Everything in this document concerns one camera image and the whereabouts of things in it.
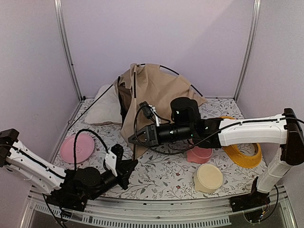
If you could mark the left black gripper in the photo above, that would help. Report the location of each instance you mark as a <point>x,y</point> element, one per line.
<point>124,170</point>

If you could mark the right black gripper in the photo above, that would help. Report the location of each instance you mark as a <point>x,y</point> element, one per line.
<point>152,137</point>

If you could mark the black tent pole long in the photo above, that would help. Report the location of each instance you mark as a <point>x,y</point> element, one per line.
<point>135,114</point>

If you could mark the beige fabric pet tent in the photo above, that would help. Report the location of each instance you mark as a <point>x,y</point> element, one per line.
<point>155,87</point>

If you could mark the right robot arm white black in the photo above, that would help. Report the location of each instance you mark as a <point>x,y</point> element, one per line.
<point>283,129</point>

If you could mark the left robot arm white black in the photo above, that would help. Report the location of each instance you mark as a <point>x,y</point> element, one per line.
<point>65,188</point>

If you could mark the white pet cushion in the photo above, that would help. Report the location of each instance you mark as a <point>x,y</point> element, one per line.
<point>106,110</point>

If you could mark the pink footed pet bowl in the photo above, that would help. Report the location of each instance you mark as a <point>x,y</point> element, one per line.
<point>199,155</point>

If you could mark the cream footed pet bowl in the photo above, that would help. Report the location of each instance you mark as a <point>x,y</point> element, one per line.
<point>207,178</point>

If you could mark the floral patterned table mat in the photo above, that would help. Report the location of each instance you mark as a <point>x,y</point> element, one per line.
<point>159,175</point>

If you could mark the pink round plate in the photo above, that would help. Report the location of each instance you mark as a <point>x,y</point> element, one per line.
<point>84,148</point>

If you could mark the yellow double bowl holder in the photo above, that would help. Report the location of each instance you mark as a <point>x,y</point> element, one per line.
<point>242,160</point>

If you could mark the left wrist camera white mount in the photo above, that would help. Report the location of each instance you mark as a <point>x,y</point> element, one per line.
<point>113,157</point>

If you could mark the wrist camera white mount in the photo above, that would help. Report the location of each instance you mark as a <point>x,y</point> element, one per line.
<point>150,113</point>
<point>113,157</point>

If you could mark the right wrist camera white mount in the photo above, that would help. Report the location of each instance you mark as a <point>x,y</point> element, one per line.
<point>150,113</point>

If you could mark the front aluminium rail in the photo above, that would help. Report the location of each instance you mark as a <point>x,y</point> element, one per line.
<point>187,213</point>

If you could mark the left aluminium frame post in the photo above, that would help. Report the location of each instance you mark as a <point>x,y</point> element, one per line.
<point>67,52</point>

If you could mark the aluminium frame post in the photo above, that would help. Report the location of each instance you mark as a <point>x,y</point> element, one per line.
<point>67,52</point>
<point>249,47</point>

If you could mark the right aluminium frame post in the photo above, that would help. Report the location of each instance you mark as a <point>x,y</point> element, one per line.
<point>249,47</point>

